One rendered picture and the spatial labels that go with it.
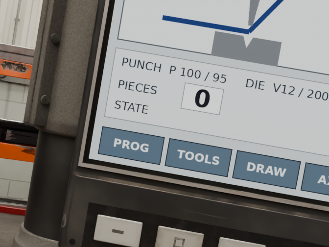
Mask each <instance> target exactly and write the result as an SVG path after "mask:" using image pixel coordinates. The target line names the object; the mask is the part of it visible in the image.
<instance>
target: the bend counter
mask: <svg viewBox="0 0 329 247"><path fill-rule="evenodd" d="M223 94H224V89H220V88H215V87H209V86H204V85H198V84H192V83H186V82H185V85H184V91H183V97H182V102H181V109H186V110H192V111H197V112H203V113H209V114H215V115H220V110H221V104H222V99H223Z"/></svg>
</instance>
